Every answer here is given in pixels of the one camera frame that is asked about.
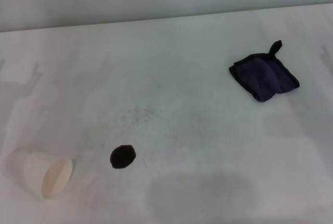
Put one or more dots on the purple rag with black trim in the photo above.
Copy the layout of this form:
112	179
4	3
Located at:
265	78

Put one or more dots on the black water stain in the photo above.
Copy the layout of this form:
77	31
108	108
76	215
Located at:
122	157

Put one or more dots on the white paper cup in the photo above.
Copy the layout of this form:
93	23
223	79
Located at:
44	172

